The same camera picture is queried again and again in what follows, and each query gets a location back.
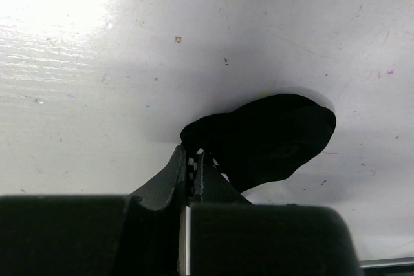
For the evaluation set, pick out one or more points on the aluminium table frame rail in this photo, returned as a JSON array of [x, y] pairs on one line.
[[387, 263]]

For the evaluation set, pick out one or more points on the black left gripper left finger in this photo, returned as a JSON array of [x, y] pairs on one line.
[[142, 233]]

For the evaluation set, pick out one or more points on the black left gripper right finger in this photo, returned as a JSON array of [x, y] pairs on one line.
[[231, 236]]

